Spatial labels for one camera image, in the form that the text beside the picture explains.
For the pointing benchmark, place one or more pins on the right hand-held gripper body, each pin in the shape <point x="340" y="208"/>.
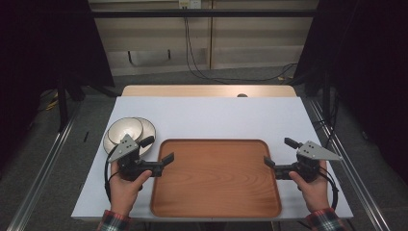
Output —
<point x="312" y="152"/>

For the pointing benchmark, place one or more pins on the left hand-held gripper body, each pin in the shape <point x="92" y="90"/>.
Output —
<point x="126" y="150"/>

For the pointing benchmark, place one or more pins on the small cream ceramic bowl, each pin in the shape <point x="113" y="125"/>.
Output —
<point x="124" y="128"/>

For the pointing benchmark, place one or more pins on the person's right hand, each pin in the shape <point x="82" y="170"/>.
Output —
<point x="316" y="194"/>

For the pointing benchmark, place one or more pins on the person's left hand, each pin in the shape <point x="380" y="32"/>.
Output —
<point x="123" y="194"/>

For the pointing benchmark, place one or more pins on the brown wooden tray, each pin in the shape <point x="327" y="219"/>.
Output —
<point x="215" y="183"/>

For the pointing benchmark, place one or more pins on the white table mat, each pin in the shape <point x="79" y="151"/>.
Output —
<point x="208" y="117"/>

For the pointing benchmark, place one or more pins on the light wooden table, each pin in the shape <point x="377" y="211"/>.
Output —
<point x="192" y="90"/>

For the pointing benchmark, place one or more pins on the dark table grommet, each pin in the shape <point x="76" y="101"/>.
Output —
<point x="242" y="95"/>

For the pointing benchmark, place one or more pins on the black metal stand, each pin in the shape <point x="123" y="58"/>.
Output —
<point x="62" y="106"/>

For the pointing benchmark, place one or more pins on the black curtain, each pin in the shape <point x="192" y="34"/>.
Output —
<point x="369" y="64"/>
<point x="45" y="48"/>

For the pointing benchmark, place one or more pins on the black horizontal bar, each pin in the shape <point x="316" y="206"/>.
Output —
<point x="205" y="13"/>

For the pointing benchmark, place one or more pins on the metal floor rail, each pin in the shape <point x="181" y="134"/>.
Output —
<point x="349" y="170"/>
<point x="41" y="173"/>

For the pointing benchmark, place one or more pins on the white wall outlet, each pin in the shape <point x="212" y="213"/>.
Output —
<point x="190" y="3"/>

